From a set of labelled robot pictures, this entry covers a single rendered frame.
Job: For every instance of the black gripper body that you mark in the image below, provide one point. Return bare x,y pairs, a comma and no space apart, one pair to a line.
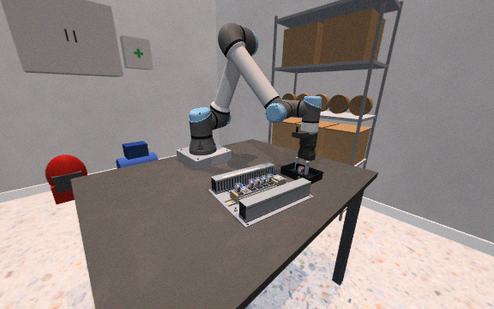
307,142

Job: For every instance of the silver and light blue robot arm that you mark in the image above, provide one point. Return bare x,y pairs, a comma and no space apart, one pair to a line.
239,62

